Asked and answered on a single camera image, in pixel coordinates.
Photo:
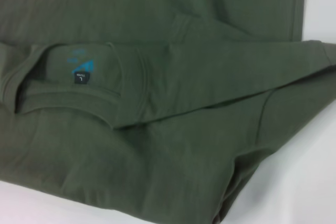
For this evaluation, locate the dark green FREE T-shirt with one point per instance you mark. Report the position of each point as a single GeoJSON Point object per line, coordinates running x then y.
{"type": "Point", "coordinates": [170, 142]}

